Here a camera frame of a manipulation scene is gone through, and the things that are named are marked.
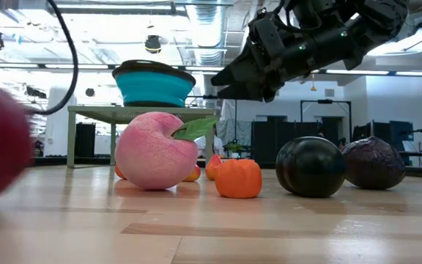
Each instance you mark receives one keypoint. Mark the blue collapsible bowl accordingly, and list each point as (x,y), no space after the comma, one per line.
(152,88)

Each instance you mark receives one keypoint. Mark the pale green metal shelf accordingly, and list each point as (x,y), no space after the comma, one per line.
(137,114)

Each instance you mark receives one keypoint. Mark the black metal gantry frame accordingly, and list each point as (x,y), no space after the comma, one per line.
(324,101)

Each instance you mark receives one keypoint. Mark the dark purple toy fruit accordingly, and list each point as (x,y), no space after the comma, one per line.
(376,163)

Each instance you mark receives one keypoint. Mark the small red-yellow toy pear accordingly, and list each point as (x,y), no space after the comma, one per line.
(211,168)
(193,175)

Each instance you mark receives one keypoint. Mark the person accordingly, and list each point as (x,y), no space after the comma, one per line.
(218,146)

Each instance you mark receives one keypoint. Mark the green potted plant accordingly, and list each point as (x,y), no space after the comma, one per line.
(234,147)

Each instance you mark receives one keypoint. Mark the black cabinet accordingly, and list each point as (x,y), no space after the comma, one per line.
(85,141)

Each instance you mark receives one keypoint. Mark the black-green toy melon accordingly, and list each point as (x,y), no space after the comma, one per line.
(311,166)

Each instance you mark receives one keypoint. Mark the yellow hanging pendant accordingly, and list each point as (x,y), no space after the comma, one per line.
(313,88)

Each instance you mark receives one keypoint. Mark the silver ventilation duct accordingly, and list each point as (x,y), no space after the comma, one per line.
(207,33)

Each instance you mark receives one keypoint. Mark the orange toy mandarin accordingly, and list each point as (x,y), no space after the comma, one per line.
(238,179)
(118,172)

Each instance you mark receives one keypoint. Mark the black partition panel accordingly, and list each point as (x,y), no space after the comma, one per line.
(266,143)

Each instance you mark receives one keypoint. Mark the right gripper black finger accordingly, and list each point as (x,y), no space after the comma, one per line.
(247,92)
(240,71)

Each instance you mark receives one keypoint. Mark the pink toy peach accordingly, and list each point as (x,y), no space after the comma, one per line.
(152,154)

